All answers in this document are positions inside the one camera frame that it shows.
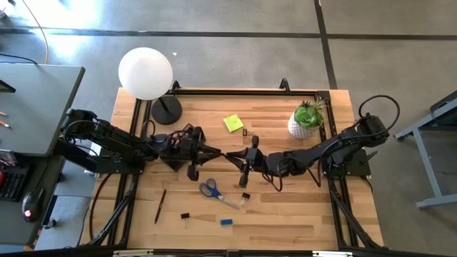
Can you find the grey metal table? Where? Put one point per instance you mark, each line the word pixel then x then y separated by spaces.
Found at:
pixel 426 167

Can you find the dark flat device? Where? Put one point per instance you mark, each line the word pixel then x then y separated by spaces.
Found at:
pixel 6 86

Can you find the dark lower desk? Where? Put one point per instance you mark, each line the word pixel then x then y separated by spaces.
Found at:
pixel 10 221

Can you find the black pen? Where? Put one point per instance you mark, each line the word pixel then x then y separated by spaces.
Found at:
pixel 160 206

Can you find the silver frame bracket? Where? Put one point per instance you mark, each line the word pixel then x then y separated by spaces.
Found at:
pixel 132 253
pixel 332 254

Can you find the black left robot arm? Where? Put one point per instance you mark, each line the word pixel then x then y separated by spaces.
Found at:
pixel 114 139

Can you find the succulent in white geometric pot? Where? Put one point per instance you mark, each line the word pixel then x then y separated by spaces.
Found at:
pixel 307 119

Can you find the small black binder clip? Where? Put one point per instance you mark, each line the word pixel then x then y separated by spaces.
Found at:
pixel 245 132

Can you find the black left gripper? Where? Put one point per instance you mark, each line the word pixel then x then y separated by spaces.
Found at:
pixel 178 150

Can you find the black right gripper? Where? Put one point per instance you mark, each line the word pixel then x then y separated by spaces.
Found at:
pixel 257 162

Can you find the grey side table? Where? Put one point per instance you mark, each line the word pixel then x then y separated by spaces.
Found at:
pixel 35 107

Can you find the black keyboard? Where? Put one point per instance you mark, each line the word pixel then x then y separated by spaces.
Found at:
pixel 12 183

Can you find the white globe table lamp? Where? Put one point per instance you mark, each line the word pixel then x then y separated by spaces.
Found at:
pixel 144 73

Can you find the black table clamp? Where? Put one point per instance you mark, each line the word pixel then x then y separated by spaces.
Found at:
pixel 284 85
pixel 175 87

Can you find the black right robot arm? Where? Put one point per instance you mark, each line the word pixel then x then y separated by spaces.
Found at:
pixel 307 157

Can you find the green sticky note pad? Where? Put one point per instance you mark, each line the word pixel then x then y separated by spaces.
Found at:
pixel 233 123

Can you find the blue eraser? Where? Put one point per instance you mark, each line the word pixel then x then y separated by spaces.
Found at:
pixel 226 222

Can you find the black computer mouse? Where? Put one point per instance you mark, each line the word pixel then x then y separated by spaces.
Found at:
pixel 33 205

